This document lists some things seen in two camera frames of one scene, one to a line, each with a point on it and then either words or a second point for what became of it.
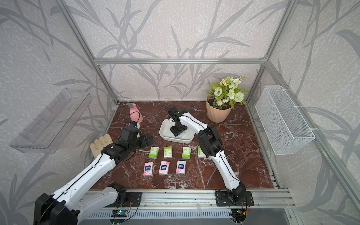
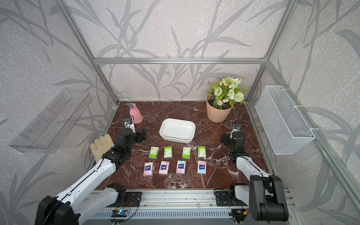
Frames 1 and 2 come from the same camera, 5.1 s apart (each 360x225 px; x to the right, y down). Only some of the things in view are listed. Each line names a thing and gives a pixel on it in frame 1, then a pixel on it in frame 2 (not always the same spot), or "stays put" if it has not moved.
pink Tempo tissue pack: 181,167 stays put
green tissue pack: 153,153 stays put
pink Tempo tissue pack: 181,135 to 202,166
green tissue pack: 168,152 stays put
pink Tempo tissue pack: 148,168 stays put
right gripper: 174,132 to 228,138
